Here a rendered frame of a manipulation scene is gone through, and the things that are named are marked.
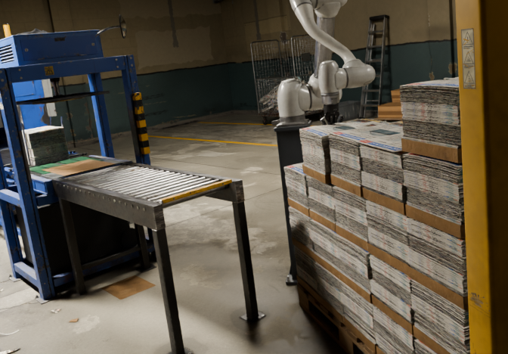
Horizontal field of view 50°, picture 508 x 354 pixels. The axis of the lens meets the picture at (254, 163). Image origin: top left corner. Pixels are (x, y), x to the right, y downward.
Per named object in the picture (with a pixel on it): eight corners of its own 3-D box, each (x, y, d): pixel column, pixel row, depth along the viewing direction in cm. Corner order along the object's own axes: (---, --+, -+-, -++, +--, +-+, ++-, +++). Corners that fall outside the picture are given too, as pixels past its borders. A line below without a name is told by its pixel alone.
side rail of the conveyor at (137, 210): (165, 228, 261) (162, 203, 258) (156, 231, 257) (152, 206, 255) (62, 194, 363) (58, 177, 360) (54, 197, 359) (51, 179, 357)
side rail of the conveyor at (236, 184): (245, 200, 292) (243, 179, 290) (237, 203, 289) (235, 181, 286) (129, 177, 394) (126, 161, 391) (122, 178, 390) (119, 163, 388)
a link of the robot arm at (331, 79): (323, 94, 263) (348, 91, 266) (321, 62, 260) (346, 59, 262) (316, 92, 274) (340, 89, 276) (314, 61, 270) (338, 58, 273)
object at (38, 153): (70, 158, 439) (64, 126, 434) (33, 166, 421) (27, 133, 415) (54, 155, 468) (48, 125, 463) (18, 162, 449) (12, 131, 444)
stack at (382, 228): (357, 288, 324) (345, 153, 308) (500, 396, 215) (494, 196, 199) (298, 304, 313) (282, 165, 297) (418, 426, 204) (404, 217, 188)
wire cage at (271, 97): (328, 119, 1083) (320, 32, 1050) (299, 126, 1032) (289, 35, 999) (286, 119, 1176) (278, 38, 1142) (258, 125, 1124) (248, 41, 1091)
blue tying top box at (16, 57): (104, 57, 387) (99, 29, 383) (19, 66, 350) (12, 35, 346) (78, 61, 422) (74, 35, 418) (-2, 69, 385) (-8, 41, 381)
